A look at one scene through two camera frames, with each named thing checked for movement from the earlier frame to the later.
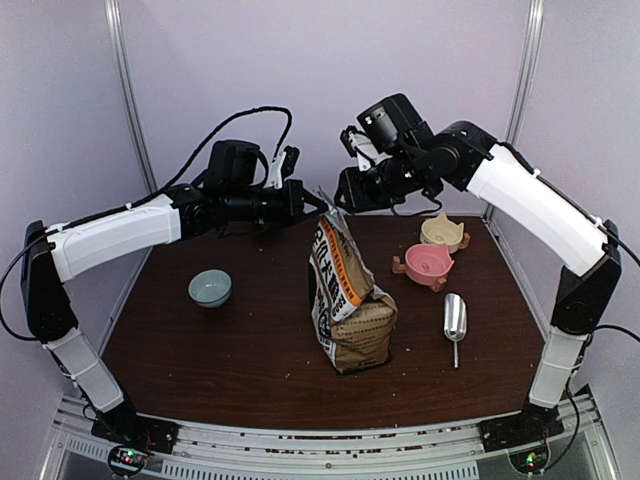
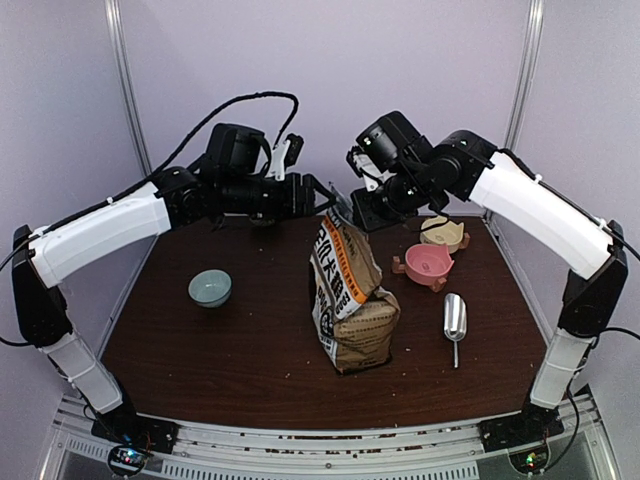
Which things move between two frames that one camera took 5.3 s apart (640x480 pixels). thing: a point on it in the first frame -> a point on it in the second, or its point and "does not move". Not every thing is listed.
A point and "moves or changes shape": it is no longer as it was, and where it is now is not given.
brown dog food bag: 356,324 moves or changes shape
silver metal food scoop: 455,321 does not move
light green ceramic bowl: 210,288 does not move
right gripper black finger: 349,180 -> 361,199
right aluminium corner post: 526,79 does not move
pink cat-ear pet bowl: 428,263 does not move
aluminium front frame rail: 434,452 does not move
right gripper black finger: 345,198 -> 373,217
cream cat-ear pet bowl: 441,230 does not move
